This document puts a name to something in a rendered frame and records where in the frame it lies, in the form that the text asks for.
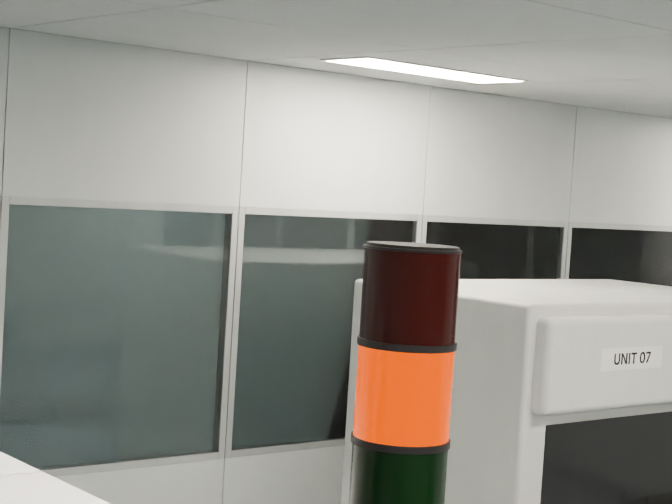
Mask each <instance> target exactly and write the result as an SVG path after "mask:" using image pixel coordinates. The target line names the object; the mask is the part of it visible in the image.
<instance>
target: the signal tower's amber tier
mask: <svg viewBox="0 0 672 504"><path fill-rule="evenodd" d="M454 353H455V351H454V352H450V353H435V354H427V353H404V352H393V351H384V350H378V349H372V348H367V347H363V346H360V345H359V347H358V362H357V378H356V394H355V410H354V426H353V435H354V436H355V437H357V438H359V439H362V440H364V441H368V442H373V443H378V444H384V445H391V446H403V447H430V446H438V445H443V444H445V443H447V442H448V441H449V427H450V413H451V398H452V383H453V368H454Z"/></svg>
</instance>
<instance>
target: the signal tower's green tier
mask: <svg viewBox="0 0 672 504"><path fill-rule="evenodd" d="M447 457H448V450H447V451H445V452H442V453H436V454H423V455H409V454H394V453H386V452H379V451H374V450H369V449H365V448H362V447H359V446H356V445H354V444H353V443H352V457H351V473H350V489H349V504H444V502H445V487H446V472H447Z"/></svg>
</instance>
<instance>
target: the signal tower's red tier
mask: <svg viewBox="0 0 672 504"><path fill-rule="evenodd" d="M460 264H461V253H459V254H427V253H410V252H397V251H386V250H377V249H370V248H367V247H365V252H364V267H363V283H362V299H361V315H360V331H359V337H360V338H363V339H366V340H370V341H375V342H382V343H390V344H400V345H414V346H445V345H452V344H455V338H456V323H457V309H458V294H459V279H460Z"/></svg>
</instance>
